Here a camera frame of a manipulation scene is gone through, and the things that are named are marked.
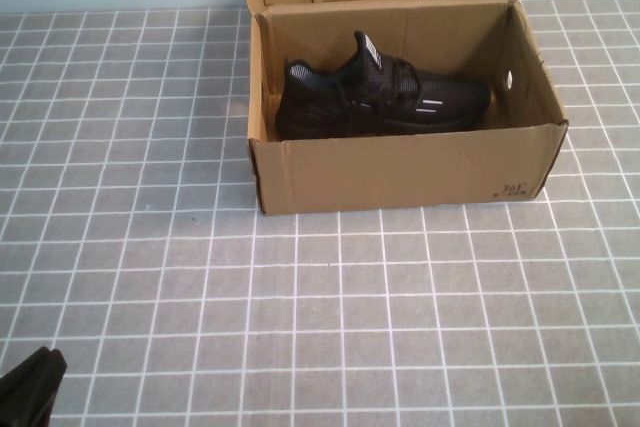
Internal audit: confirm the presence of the grey white grid tablecloth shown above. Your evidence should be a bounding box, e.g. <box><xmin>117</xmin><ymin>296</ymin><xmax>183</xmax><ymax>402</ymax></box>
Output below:
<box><xmin>0</xmin><ymin>0</ymin><xmax>640</xmax><ymax>427</ymax></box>

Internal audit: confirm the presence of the brown cardboard shoe box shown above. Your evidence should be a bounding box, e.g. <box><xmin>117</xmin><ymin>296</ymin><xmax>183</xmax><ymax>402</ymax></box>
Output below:
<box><xmin>241</xmin><ymin>0</ymin><xmax>571</xmax><ymax>217</ymax></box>

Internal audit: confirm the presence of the black knit sneaker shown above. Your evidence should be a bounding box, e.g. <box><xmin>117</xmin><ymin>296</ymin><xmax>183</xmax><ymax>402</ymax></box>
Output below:
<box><xmin>276</xmin><ymin>30</ymin><xmax>494</xmax><ymax>140</ymax></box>

